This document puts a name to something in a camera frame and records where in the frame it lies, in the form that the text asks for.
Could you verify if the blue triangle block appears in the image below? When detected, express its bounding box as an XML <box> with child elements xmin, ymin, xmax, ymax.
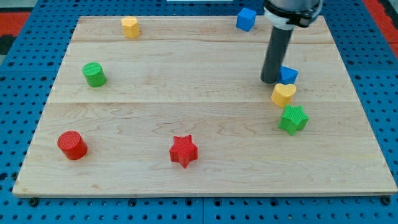
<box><xmin>277</xmin><ymin>66</ymin><xmax>299</xmax><ymax>85</ymax></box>

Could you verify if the green star block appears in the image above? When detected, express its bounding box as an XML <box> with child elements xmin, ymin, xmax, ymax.
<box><xmin>278</xmin><ymin>105</ymin><xmax>309</xmax><ymax>136</ymax></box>

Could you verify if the light wooden board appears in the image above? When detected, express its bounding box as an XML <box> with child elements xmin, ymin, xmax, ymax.
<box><xmin>13</xmin><ymin>16</ymin><xmax>397</xmax><ymax>198</ymax></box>

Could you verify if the green cylinder block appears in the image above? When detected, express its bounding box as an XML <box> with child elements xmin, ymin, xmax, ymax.
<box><xmin>82</xmin><ymin>62</ymin><xmax>106</xmax><ymax>87</ymax></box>

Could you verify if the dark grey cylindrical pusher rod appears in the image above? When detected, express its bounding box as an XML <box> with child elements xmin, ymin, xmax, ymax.
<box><xmin>261</xmin><ymin>26</ymin><xmax>293</xmax><ymax>84</ymax></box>

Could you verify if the red cylinder block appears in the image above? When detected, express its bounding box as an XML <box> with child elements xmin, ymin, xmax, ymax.
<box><xmin>57</xmin><ymin>130</ymin><xmax>88</xmax><ymax>160</ymax></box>

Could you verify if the yellow pentagon block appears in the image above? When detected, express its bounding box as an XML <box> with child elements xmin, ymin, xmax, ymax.
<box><xmin>121</xmin><ymin>16</ymin><xmax>141</xmax><ymax>39</ymax></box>

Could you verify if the yellow heart block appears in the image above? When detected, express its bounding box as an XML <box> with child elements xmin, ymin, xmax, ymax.
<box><xmin>271</xmin><ymin>83</ymin><xmax>297</xmax><ymax>108</ymax></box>

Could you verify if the red star block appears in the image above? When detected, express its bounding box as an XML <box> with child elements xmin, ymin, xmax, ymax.
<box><xmin>169</xmin><ymin>134</ymin><xmax>198</xmax><ymax>169</ymax></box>

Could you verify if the blue cube block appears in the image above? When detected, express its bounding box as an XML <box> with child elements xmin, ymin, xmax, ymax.
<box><xmin>236</xmin><ymin>7</ymin><xmax>256</xmax><ymax>32</ymax></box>

